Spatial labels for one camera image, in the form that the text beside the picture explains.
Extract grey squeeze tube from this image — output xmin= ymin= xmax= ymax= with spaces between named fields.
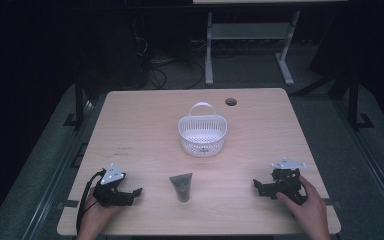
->
xmin=168 ymin=172 xmax=194 ymax=203

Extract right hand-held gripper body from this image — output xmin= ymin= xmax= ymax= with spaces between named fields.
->
xmin=270 ymin=157 xmax=310 ymax=206

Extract white plastic basket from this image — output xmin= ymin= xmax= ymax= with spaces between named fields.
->
xmin=177 ymin=101 xmax=229 ymax=158

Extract person's right hand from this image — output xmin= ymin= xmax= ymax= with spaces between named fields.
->
xmin=275 ymin=175 xmax=332 ymax=240

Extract white metal frame desk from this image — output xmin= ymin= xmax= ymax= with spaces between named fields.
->
xmin=192 ymin=0 xmax=349 ymax=87

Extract person's left hand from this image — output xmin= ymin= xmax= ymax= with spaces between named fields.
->
xmin=76 ymin=186 xmax=125 ymax=240

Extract black metal stand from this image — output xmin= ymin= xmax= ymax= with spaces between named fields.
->
xmin=347 ymin=68 xmax=376 ymax=132

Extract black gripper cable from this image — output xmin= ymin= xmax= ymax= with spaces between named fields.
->
xmin=75 ymin=169 xmax=107 ymax=235

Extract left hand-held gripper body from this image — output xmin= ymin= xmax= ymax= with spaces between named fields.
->
xmin=92 ymin=162 xmax=130 ymax=208

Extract black floor cables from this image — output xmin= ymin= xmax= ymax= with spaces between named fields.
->
xmin=134 ymin=35 xmax=207 ymax=91

